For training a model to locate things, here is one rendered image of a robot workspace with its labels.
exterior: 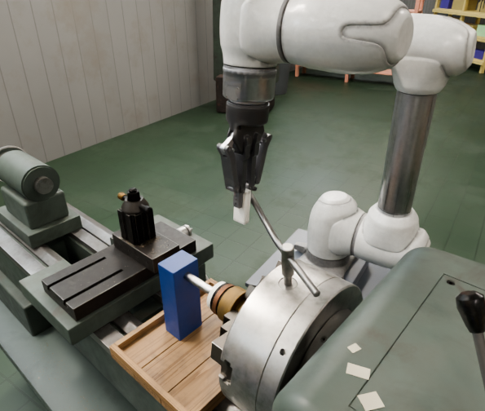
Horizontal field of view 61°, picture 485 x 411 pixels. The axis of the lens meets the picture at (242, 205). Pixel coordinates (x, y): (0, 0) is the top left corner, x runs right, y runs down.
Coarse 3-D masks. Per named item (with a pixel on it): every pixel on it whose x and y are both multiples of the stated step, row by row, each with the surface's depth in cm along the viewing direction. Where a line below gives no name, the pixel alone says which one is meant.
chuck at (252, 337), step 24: (264, 288) 73; (240, 312) 72; (264, 312) 70; (288, 312) 69; (240, 336) 70; (264, 336) 68; (240, 360) 70; (264, 360) 67; (240, 384) 70; (240, 408) 75
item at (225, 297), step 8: (224, 288) 90; (232, 288) 90; (240, 288) 91; (216, 296) 89; (224, 296) 88; (232, 296) 88; (240, 296) 87; (216, 304) 89; (224, 304) 87; (232, 304) 86; (240, 304) 87; (216, 312) 90; (224, 312) 87
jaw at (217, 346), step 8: (232, 312) 85; (224, 320) 85; (232, 320) 83; (224, 328) 81; (224, 336) 78; (216, 344) 76; (216, 352) 76; (216, 360) 77; (224, 368) 74; (224, 376) 74
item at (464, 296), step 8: (456, 296) 48; (464, 296) 47; (472, 296) 46; (480, 296) 46; (456, 304) 47; (464, 304) 46; (472, 304) 46; (480, 304) 46; (464, 312) 46; (472, 312) 46; (480, 312) 46; (464, 320) 47; (472, 320) 46; (480, 320) 46; (472, 328) 47; (480, 328) 46
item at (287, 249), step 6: (282, 246) 69; (288, 246) 69; (282, 252) 69; (288, 252) 68; (282, 258) 70; (288, 258) 69; (282, 264) 70; (288, 264) 70; (282, 270) 71; (288, 270) 70; (288, 276) 71; (288, 282) 73
